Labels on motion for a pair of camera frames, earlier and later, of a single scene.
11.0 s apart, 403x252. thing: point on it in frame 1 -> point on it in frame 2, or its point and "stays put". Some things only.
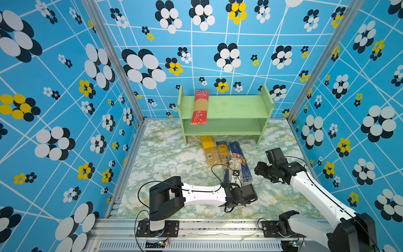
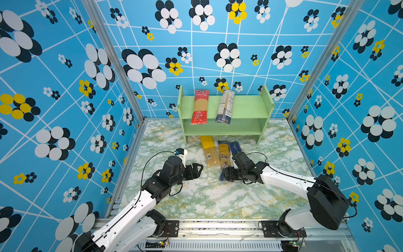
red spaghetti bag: (200, 112) stays put
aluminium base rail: (196, 235) stays put
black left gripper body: (245, 203) -> (175, 181)
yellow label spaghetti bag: (211, 155) stays put
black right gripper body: (266, 171) -> (235, 174)
